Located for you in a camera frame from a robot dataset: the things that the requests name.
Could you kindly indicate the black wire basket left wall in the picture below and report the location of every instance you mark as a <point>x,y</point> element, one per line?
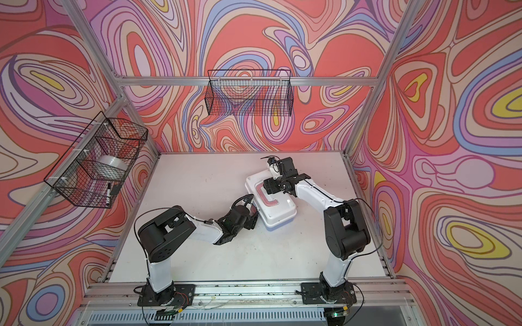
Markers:
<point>83,181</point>

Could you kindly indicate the black wire basket back wall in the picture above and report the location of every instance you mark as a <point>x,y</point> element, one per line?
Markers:
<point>249,92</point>

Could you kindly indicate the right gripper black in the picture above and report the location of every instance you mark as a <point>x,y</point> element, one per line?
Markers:
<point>270,187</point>

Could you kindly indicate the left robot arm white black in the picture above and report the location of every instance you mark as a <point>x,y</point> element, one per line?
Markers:
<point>162,236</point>

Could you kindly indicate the white pink tool box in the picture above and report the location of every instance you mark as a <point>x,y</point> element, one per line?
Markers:
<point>275,210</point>

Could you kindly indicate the silver tape roll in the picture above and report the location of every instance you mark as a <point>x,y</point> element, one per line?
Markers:
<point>113,162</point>

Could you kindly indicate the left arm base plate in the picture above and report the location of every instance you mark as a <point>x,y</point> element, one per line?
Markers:
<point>180,295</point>

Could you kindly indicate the black marker pen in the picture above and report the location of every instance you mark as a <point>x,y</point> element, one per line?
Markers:
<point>108,196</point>

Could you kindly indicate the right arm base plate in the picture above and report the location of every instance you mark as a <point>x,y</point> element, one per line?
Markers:
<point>322,293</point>

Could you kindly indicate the black wire basket wall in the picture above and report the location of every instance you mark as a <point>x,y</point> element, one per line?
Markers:
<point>249,92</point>
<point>83,181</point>

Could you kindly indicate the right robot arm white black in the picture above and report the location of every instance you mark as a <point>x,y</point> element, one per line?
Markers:
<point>345,228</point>

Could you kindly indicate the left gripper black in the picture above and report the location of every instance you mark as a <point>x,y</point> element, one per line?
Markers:
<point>251,222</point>

